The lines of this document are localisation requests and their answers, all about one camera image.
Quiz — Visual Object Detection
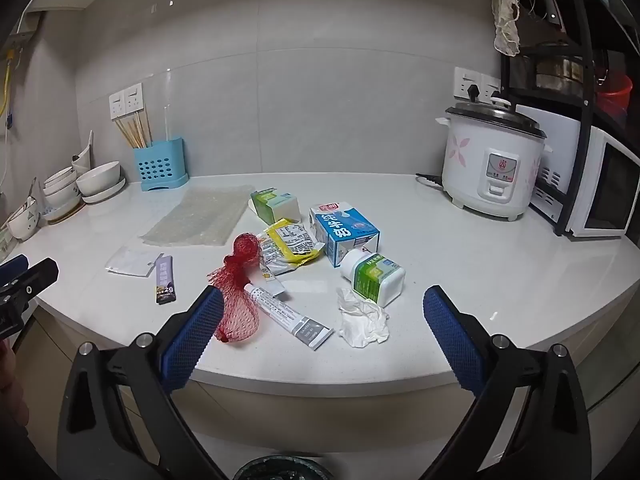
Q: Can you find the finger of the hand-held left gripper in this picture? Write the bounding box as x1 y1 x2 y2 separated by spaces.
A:
0 258 60 311
0 254 29 288

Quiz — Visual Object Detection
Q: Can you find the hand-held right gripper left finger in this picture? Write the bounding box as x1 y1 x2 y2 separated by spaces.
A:
56 285 226 480

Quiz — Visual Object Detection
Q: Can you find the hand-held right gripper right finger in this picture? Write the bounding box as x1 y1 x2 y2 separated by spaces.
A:
422 285 591 480

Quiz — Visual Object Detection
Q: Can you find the red mesh net bag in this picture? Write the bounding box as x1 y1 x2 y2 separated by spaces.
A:
207 232 262 345

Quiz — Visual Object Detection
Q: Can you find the blue white milk carton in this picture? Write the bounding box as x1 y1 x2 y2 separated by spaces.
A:
307 201 381 268

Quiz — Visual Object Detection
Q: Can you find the black mesh trash basket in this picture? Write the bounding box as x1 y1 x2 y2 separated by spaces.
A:
232 455 328 480

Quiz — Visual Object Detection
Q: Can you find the small patterned white bowl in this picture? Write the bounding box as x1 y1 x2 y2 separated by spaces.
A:
7 197 41 240

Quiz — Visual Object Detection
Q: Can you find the purple sachet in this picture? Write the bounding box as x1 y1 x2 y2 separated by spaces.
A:
152 255 179 306

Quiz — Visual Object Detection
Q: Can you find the stack of white bowls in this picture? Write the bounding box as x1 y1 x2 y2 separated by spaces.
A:
42 166 82 212

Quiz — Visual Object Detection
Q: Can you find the white plastic packet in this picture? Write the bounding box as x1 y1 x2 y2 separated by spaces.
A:
105 245 160 277

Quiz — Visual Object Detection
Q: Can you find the crumpled white tissue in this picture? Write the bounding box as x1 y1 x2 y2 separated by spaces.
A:
336 287 391 350

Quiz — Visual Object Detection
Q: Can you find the white grey squeeze tube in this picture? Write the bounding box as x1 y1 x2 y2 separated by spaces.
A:
243 282 334 352

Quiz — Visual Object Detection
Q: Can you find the white bottle green label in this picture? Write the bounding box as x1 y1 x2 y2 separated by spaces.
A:
340 248 407 308

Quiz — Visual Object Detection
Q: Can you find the white plate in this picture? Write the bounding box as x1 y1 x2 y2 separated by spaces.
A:
80 177 127 205

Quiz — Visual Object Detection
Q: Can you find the large white bowl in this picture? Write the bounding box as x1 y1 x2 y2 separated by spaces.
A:
76 161 122 196

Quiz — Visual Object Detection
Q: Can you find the clear bubble wrap sheet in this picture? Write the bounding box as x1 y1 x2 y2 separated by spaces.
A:
140 184 257 250

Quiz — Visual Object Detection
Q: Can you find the yellow snack wrapper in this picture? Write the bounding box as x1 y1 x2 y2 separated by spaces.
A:
257 218 325 277

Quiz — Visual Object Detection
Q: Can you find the blue chopstick holder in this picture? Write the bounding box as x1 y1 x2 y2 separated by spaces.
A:
133 135 190 192

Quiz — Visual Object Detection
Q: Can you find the green white small box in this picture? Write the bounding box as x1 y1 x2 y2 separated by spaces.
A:
248 187 302 225

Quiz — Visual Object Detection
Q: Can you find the bundle of wooden chopsticks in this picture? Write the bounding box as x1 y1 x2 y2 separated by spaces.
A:
114 110 153 150

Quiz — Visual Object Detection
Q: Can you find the white floral rice cooker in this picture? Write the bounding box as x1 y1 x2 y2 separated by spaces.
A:
435 86 553 222

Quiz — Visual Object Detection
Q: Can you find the black metal rack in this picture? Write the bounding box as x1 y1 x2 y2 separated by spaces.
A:
500 0 640 236

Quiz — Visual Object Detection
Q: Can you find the white microwave oven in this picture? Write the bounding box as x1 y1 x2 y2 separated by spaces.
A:
515 105 640 238

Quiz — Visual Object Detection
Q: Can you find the metal pot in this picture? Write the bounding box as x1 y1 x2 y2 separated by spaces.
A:
532 42 586 93

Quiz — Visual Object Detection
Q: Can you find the red plastic basin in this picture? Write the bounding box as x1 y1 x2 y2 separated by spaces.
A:
597 72 633 121

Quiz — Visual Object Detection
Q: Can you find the hanging beige net cloth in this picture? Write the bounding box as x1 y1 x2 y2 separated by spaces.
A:
491 0 522 57

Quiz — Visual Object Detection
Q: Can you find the yellow cable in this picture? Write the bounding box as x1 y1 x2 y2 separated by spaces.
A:
0 47 16 121

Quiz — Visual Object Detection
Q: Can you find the white double wall socket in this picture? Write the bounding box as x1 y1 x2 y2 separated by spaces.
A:
454 66 502 101

